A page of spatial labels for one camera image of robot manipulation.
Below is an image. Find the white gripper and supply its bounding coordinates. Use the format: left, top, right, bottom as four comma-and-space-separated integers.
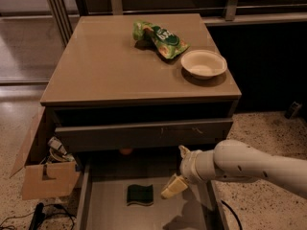
160, 145, 201, 199

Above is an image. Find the green and yellow sponge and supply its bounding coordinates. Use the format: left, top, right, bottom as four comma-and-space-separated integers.
127, 184, 154, 206

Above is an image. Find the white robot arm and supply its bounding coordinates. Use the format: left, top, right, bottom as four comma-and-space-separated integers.
161, 140, 307, 199

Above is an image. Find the grey top drawer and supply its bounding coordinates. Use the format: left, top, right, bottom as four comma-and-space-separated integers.
56, 118, 233, 153

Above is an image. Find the grey open middle drawer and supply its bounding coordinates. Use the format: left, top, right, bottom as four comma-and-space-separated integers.
77, 148, 229, 230

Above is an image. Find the grey drawer cabinet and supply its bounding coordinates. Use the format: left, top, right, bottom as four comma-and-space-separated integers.
39, 12, 242, 230

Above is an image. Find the orange ball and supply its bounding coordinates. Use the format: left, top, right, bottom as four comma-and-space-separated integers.
119, 149, 133, 155

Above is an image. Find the white paper bowl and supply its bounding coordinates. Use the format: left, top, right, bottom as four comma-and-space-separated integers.
180, 50, 227, 80

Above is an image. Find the green chip bag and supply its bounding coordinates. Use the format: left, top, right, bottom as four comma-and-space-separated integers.
132, 20, 189, 59

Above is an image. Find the clutter inside cardboard box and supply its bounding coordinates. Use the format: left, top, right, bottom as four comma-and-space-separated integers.
41, 136, 75, 164

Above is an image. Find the small dark floor object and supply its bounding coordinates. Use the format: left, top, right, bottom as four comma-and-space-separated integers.
285, 102, 302, 119

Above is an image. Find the brown cardboard box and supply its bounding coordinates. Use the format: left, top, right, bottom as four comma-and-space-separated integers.
11, 107, 82, 200

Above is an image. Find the black power strip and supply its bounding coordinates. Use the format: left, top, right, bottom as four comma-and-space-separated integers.
28, 203, 45, 230

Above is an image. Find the black floor cable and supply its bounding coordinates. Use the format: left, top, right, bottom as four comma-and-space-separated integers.
221, 199, 244, 230

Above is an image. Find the metal railing frame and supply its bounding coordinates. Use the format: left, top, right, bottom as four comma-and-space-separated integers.
47, 0, 307, 44

